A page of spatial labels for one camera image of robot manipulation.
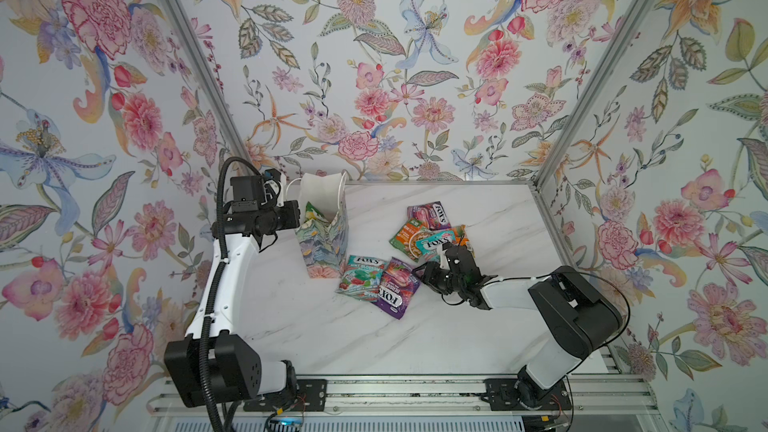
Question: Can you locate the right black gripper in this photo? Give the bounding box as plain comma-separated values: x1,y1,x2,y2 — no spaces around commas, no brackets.
411,260,465,295

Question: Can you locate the teal Fox's blossom candy pack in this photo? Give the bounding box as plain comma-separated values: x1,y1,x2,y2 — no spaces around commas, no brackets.
415,229,457,261

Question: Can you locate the floral paper gift bag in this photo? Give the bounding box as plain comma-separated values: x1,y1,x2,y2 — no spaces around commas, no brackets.
288,172,349,279

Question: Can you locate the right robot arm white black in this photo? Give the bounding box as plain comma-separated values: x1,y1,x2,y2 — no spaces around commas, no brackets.
414,244,625,410

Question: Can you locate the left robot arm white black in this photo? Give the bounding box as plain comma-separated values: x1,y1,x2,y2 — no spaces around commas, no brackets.
164,169,299,408

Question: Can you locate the purple Fox's berries candy pack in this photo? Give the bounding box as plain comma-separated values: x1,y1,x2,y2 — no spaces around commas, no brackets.
373,258,421,320

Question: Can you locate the green orange noodle snack pack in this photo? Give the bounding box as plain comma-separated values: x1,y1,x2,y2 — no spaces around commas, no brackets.
389,219,433,262

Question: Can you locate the small purple Fox's candy pack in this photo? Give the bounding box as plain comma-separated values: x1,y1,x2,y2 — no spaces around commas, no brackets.
407,201,451,231

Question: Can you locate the teal Fox's candy pack left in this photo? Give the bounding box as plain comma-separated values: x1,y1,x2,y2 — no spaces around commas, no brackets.
336,255,388,302

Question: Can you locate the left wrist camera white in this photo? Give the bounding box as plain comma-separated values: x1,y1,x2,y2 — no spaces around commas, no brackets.
261,168,287,208

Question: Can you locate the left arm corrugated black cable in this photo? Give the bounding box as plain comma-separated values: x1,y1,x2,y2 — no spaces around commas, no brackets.
196,155,262,432

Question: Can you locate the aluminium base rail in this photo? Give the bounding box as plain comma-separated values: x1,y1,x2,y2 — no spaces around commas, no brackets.
146,373,661,418

